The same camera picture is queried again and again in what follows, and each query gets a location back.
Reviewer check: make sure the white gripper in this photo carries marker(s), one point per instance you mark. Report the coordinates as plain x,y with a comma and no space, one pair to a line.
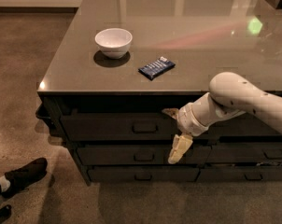
188,119

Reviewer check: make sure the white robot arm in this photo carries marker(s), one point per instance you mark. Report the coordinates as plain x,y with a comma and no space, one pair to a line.
229,96

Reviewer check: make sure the dark metal drawer cabinet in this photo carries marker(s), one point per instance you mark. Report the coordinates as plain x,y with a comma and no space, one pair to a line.
202,37

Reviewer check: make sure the blue snack packet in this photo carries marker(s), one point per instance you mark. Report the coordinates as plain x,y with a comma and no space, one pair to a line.
156,68

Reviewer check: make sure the white ceramic bowl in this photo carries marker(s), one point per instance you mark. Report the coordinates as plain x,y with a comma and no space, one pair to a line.
114,43

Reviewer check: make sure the black shoe with white sock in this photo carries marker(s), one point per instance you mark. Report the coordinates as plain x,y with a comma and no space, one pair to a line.
15,181

